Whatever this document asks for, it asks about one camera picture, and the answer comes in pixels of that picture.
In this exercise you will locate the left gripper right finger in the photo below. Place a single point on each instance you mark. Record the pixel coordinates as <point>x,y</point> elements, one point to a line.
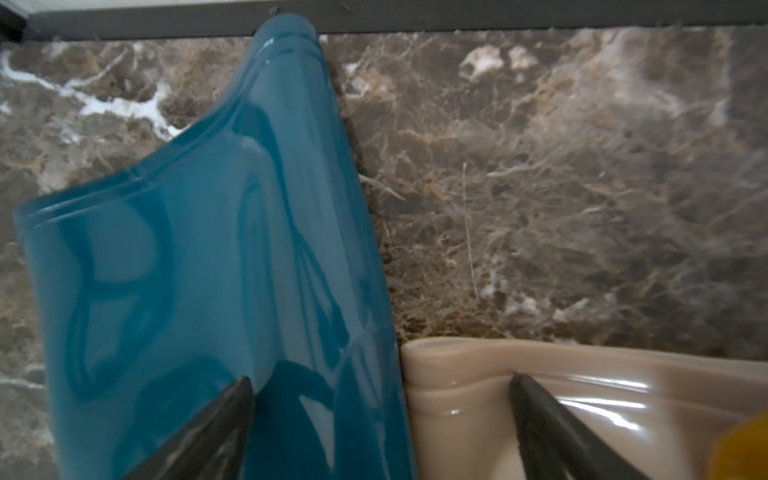
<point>554,444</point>

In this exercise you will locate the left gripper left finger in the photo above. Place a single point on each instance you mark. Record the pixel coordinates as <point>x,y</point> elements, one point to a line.
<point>212,445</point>

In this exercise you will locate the teal boot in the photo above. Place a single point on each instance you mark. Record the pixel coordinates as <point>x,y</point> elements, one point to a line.
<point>242,248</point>

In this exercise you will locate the blue boot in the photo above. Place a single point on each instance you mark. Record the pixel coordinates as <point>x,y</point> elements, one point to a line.
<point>741,454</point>

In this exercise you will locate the beige boot back left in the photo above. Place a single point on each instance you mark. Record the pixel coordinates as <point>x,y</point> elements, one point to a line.
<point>662,412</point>

